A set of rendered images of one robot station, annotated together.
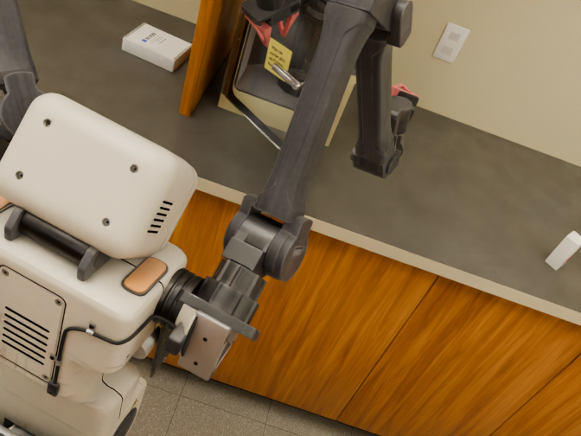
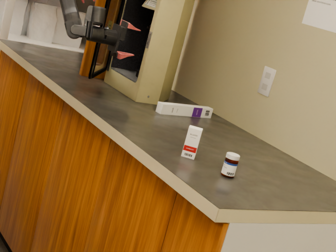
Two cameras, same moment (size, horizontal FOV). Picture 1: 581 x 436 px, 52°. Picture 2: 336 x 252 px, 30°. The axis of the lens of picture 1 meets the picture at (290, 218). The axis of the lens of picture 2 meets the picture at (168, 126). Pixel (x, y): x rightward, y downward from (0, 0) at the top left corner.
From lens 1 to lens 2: 2.35 m
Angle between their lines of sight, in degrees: 59
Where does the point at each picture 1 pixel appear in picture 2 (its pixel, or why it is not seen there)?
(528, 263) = (166, 147)
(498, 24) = (290, 63)
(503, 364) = (134, 244)
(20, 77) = not seen: outside the picture
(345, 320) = (76, 196)
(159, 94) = not seen: hidden behind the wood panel
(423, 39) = (253, 80)
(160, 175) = not seen: outside the picture
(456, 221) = (153, 128)
